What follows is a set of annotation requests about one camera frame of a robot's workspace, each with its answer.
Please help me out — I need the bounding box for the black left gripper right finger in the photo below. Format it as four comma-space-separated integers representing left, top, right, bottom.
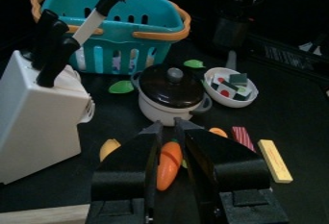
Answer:
174, 117, 289, 224

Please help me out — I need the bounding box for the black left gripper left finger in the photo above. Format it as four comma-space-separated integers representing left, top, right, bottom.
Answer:
85, 120, 165, 224

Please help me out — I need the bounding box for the white-bladed paring knife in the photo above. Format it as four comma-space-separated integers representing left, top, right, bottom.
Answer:
71, 0, 124, 46

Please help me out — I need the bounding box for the white knife block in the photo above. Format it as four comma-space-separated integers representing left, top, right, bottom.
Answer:
0, 49, 97, 186

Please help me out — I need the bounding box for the yellow toy food piece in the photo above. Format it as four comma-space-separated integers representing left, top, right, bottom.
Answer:
98, 137, 122, 162

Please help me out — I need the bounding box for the red striped toy bacon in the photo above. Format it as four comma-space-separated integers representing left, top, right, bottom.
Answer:
231, 125, 257, 153

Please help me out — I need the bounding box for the orange toy food piece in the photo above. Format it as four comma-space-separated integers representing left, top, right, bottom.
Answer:
208, 126, 231, 138

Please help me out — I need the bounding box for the orange toy carrot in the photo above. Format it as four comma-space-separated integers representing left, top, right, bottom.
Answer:
156, 138, 184, 192

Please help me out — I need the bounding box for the yellow rectangular toy block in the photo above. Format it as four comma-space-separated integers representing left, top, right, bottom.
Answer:
256, 138, 296, 185

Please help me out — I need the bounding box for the white toy pot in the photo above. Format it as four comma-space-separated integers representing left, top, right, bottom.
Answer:
130, 70, 215, 127

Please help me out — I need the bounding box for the white bowl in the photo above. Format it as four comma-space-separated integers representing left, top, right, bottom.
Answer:
201, 66, 260, 109

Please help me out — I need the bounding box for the white sushi piece green dot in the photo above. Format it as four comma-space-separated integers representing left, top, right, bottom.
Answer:
232, 86, 253, 102

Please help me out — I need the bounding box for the green toy leaf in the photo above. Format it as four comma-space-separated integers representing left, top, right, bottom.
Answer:
108, 80, 137, 95
182, 59, 208, 69

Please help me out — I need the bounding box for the white sushi piece red dot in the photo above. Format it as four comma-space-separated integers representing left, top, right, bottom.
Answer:
212, 75, 231, 91

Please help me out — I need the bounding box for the black pot lid grey knob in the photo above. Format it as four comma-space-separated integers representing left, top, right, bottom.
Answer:
138, 63, 208, 110

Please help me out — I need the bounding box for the dark green toy block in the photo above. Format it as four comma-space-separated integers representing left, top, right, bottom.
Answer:
228, 72, 251, 87

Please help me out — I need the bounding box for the light wooden board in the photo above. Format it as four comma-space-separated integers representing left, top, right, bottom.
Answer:
0, 203, 91, 224

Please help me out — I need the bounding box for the grey toy utensil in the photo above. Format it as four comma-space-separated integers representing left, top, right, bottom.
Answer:
225, 49, 240, 72

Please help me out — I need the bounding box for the teal basket with orange handles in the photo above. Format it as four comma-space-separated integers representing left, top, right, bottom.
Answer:
30, 0, 193, 76

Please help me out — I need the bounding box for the black knife handle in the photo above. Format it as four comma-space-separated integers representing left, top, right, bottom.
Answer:
30, 9, 61, 61
35, 36, 83, 88
34, 19, 71, 71

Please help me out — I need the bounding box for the black frame rail with label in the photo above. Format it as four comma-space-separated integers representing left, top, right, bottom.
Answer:
247, 34, 329, 82

